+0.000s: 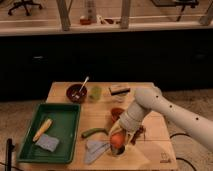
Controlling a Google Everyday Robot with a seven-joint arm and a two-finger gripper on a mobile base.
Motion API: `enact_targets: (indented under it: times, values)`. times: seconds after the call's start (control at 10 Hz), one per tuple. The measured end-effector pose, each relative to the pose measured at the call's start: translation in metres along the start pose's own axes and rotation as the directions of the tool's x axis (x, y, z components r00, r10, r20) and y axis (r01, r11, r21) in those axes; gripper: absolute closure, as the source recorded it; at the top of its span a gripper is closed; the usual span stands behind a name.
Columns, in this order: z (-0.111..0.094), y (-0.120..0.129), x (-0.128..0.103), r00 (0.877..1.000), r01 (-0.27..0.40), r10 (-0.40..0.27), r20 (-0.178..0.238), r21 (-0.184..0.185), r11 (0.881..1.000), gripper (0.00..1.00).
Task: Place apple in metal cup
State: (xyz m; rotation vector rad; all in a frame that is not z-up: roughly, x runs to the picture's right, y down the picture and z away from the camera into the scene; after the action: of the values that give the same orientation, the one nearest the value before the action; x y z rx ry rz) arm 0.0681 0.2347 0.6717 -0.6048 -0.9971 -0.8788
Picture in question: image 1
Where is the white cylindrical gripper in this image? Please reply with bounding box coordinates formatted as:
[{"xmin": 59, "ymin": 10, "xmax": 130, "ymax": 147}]
[{"xmin": 109, "ymin": 101, "xmax": 149, "ymax": 145}]

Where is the orange red apple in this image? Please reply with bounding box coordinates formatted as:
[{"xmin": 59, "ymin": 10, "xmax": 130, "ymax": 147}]
[{"xmin": 110, "ymin": 134, "xmax": 125, "ymax": 148}]

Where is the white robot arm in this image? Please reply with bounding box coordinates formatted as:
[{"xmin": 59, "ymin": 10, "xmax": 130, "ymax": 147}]
[{"xmin": 109, "ymin": 86, "xmax": 213, "ymax": 152}]

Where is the metal cup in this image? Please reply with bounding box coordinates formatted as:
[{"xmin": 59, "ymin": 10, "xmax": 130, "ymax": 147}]
[{"xmin": 110, "ymin": 145, "xmax": 125, "ymax": 156}]

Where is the light green cup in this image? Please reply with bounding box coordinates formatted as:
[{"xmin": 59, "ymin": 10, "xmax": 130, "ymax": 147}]
[{"xmin": 89, "ymin": 86, "xmax": 102, "ymax": 101}]

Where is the small red bowl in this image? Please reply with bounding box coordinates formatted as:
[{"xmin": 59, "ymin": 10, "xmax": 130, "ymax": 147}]
[{"xmin": 111, "ymin": 108, "xmax": 124, "ymax": 122}]

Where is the green cucumber toy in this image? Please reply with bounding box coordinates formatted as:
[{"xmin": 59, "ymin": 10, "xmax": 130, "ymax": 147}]
[{"xmin": 81, "ymin": 128, "xmax": 108, "ymax": 139}]

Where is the clear plastic container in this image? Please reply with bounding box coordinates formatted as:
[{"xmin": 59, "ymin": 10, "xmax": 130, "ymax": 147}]
[{"xmin": 112, "ymin": 93, "xmax": 127, "ymax": 103}]

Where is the grey blue cloth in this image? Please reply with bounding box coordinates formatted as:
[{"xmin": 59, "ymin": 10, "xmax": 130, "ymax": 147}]
[{"xmin": 84, "ymin": 140, "xmax": 110, "ymax": 164}]

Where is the black white eraser block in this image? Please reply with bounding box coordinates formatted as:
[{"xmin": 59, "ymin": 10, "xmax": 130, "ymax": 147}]
[{"xmin": 109, "ymin": 85, "xmax": 130, "ymax": 95}]

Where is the white spoon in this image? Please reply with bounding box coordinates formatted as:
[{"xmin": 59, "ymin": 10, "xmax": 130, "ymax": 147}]
[{"xmin": 72, "ymin": 76, "xmax": 89, "ymax": 99}]

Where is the green plastic tray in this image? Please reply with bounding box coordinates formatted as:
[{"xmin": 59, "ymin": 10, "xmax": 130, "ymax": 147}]
[{"xmin": 17, "ymin": 103, "xmax": 81, "ymax": 164}]

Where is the dark red bowl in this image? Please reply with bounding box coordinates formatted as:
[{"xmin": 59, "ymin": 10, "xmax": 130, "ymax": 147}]
[{"xmin": 66, "ymin": 84, "xmax": 87, "ymax": 104}]

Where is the yellow corn cob toy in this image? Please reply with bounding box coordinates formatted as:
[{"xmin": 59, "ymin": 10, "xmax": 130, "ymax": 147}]
[{"xmin": 33, "ymin": 119, "xmax": 52, "ymax": 141}]

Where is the blue grey sponge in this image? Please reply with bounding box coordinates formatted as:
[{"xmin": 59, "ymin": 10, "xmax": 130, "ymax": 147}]
[{"xmin": 36, "ymin": 134, "xmax": 59, "ymax": 152}]

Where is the black office chair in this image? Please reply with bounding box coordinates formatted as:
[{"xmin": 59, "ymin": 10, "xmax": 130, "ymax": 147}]
[{"xmin": 8, "ymin": 0, "xmax": 43, "ymax": 16}]

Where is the black cable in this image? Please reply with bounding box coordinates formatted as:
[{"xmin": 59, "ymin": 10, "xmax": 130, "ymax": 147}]
[{"xmin": 169, "ymin": 132, "xmax": 198, "ymax": 171}]

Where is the black stand post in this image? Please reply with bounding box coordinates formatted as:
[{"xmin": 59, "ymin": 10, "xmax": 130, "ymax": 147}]
[{"xmin": 5, "ymin": 138, "xmax": 15, "ymax": 171}]

